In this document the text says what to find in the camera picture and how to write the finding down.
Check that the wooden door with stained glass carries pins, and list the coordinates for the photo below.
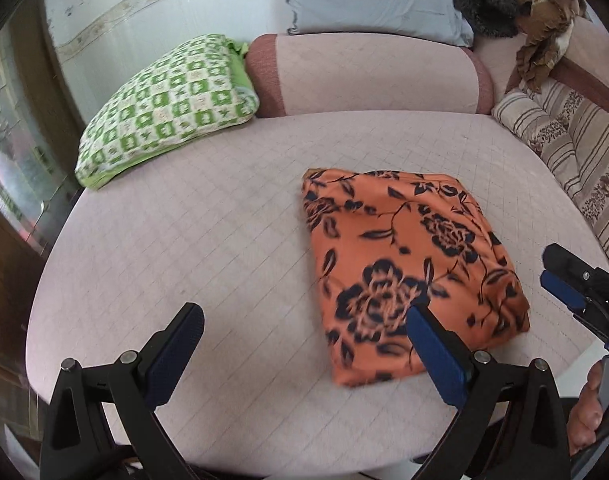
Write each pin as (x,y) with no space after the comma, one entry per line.
(14,160)

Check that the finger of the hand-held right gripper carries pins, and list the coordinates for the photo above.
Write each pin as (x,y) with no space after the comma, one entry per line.
(564,257)
(561,287)

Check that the pink backrest cushion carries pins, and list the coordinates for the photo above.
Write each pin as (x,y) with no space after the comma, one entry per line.
(599,50)
(374,75)

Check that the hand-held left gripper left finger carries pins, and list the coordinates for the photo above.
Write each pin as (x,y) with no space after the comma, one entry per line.
(172,365)

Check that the green white checkered pillow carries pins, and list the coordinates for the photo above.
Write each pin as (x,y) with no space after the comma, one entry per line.
(159,105)

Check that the striped floral beige cushion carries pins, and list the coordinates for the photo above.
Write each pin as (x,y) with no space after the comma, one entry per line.
(574,145)

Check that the person's right hand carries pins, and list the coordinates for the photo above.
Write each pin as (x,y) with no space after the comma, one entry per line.
(586,410)

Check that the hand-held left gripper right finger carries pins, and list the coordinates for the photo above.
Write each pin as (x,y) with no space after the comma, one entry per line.
(434,355)

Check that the brown crumpled cloth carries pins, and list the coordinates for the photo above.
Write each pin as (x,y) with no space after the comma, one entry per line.
(541,25)

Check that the orange black floral garment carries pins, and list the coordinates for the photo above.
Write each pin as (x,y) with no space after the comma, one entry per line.
(384,230)

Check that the dark furry cushion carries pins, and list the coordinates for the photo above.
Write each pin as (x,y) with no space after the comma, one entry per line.
(484,5)

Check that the pink quilted round bed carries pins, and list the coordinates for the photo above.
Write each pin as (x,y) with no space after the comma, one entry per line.
(209,240)

